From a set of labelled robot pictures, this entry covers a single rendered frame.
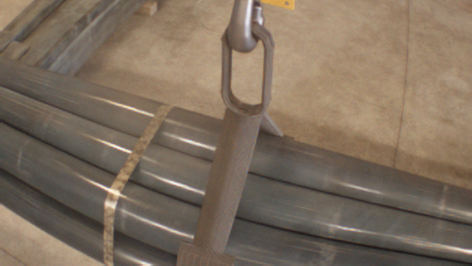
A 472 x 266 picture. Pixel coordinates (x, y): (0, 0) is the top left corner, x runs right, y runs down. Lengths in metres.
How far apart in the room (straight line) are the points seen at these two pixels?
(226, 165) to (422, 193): 0.63
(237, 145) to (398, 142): 2.57
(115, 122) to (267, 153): 0.45
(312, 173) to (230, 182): 0.31
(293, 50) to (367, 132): 0.94
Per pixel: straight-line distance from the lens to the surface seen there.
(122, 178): 1.59
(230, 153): 1.40
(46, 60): 3.72
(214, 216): 1.43
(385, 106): 4.09
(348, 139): 3.78
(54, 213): 1.73
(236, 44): 1.19
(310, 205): 1.53
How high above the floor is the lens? 2.65
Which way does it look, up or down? 44 degrees down
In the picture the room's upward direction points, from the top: 1 degrees clockwise
